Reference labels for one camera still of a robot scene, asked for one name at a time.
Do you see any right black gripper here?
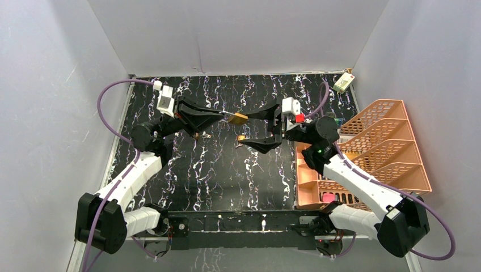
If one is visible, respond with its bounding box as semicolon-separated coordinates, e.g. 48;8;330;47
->
239;97;316;154

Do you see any small brass padlock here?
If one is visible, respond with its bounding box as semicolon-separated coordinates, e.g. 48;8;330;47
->
235;130;250;148
192;131;212;141

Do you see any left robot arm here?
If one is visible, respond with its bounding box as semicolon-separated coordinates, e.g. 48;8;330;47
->
74;96;226;254

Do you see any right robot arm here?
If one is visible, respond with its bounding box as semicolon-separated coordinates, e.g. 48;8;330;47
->
242;99;432;257

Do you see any colored marker pack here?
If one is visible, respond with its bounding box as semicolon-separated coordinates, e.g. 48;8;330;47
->
333;117;344;129

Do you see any orange desk organizer tray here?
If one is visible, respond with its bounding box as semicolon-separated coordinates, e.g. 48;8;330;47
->
294;142;366;210

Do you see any pink eraser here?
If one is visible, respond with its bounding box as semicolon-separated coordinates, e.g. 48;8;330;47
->
320;193;337;203

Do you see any white box in corner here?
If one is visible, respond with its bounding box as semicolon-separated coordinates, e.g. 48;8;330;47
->
332;72;355;94

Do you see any orange mesh file rack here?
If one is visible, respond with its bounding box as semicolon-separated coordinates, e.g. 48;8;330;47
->
339;99;432;195

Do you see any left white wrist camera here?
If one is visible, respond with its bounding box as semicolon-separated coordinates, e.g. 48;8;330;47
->
153;81;175;118

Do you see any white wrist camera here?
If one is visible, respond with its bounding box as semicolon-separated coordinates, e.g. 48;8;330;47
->
153;81;175;118
281;97;305;124

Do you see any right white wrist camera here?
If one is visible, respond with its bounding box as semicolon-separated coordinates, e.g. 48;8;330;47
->
281;97;305;124

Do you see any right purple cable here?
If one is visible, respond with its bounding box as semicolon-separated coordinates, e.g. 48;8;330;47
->
304;80;456;261

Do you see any purple cable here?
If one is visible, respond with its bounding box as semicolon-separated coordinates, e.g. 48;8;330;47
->
304;80;456;261
81;79;162;272

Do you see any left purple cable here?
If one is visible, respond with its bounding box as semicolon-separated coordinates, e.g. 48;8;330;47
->
81;79;162;272

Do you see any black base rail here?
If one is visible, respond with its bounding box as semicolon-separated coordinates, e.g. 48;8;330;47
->
168;210;353;254

